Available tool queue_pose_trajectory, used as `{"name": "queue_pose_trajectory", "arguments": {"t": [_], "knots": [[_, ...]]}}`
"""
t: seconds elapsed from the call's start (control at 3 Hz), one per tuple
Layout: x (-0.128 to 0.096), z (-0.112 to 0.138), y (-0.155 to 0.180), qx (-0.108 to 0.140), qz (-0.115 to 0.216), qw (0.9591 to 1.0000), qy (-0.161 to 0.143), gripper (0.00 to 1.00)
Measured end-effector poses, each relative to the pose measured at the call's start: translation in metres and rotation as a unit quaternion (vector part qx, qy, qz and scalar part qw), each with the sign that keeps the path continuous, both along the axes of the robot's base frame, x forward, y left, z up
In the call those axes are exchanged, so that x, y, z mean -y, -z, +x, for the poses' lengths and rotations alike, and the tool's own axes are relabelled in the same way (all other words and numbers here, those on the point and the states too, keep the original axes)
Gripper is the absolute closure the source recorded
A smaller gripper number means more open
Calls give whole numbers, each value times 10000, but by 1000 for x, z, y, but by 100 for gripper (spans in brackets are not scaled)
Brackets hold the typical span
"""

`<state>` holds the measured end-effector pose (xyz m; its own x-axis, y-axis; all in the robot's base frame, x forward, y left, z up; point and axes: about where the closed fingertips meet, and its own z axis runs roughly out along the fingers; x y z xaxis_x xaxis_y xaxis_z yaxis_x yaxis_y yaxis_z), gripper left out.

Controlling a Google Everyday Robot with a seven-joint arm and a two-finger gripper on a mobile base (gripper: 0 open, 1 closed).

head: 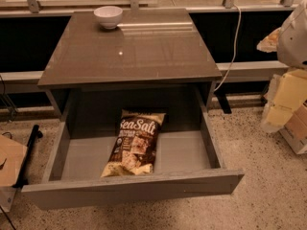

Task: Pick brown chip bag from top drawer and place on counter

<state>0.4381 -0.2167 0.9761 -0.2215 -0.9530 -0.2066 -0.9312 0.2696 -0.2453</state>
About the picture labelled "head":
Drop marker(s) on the brown sea salt chip bag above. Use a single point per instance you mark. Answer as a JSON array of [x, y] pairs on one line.
[[134, 150]]

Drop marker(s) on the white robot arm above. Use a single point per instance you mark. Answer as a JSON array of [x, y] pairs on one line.
[[290, 40]]

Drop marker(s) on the grey cabinet with glossy top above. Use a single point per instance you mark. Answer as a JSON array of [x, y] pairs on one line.
[[148, 46]]

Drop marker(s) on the open grey top drawer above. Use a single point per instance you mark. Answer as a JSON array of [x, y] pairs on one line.
[[188, 161]]

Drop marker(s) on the white ceramic bowl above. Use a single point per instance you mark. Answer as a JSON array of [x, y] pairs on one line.
[[108, 16]]

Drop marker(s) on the black pole on floor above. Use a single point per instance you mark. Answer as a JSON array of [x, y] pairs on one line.
[[21, 180]]

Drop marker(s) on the cardboard box right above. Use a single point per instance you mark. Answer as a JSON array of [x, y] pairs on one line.
[[286, 109]]

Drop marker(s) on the brown cardboard sheet left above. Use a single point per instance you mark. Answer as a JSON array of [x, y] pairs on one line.
[[12, 155]]

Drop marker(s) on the metal window rail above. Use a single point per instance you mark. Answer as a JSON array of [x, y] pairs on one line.
[[26, 82]]

